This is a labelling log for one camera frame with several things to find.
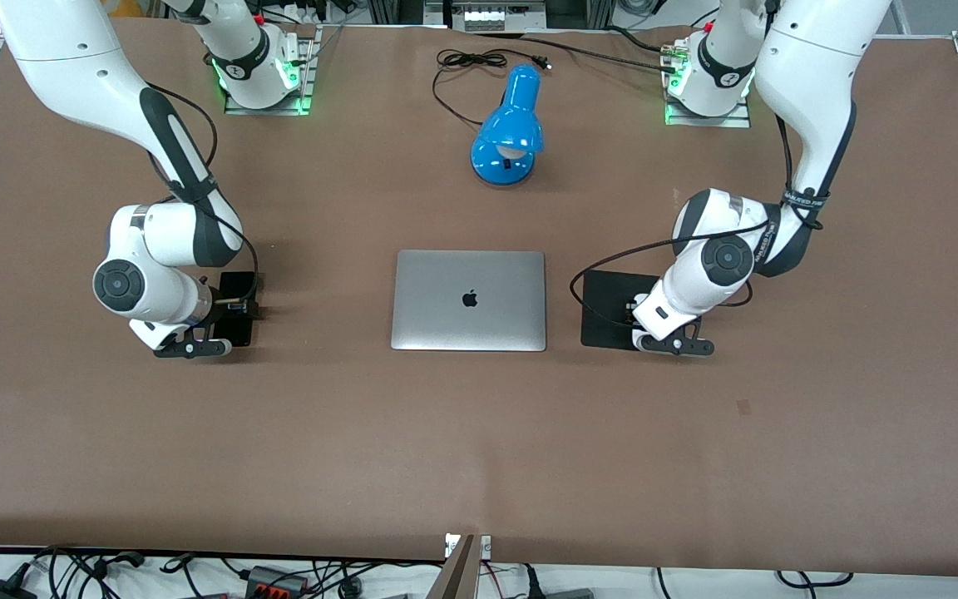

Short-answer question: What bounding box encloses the thick black table cable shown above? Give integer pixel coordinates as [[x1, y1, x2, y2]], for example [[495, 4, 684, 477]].
[[479, 32, 681, 76]]

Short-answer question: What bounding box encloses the black mouse pad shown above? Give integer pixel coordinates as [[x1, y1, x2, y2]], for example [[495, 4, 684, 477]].
[[580, 269, 679, 350]]

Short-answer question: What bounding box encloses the white power strip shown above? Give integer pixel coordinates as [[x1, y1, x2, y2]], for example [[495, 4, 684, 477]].
[[462, 0, 548, 32]]

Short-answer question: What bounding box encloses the black red connector box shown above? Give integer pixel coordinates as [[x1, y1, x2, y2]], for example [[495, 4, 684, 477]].
[[244, 566, 311, 597]]

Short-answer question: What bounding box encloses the small metal bracket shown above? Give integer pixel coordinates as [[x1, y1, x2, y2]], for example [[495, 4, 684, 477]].
[[444, 533, 492, 560]]

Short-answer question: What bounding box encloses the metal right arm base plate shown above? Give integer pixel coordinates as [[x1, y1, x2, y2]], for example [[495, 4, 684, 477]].
[[224, 25, 319, 116]]

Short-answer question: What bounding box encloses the black smartphone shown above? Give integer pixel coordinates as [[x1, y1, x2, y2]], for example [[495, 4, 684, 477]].
[[215, 271, 262, 349]]

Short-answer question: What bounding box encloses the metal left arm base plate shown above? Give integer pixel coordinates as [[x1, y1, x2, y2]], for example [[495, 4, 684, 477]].
[[664, 37, 753, 129]]

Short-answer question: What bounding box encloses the blue desk lamp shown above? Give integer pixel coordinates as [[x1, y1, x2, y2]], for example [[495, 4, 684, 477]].
[[470, 63, 546, 187]]

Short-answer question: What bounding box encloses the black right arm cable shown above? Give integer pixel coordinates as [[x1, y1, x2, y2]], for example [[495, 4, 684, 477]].
[[145, 82, 262, 294]]

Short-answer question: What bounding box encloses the black lamp power cord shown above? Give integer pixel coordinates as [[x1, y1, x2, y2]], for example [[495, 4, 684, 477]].
[[432, 48, 552, 127]]

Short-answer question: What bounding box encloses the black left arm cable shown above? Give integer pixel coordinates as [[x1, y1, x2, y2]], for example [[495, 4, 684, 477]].
[[569, 115, 825, 327]]

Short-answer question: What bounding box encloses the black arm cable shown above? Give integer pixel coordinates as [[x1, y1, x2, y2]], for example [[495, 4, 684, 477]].
[[145, 82, 262, 294], [569, 115, 825, 327]]

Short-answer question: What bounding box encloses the silver closed laptop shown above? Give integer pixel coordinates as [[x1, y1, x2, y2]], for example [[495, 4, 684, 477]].
[[390, 250, 547, 353]]

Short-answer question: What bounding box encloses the grey camera stand post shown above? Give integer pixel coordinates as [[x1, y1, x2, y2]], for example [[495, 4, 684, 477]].
[[425, 535, 480, 599]]

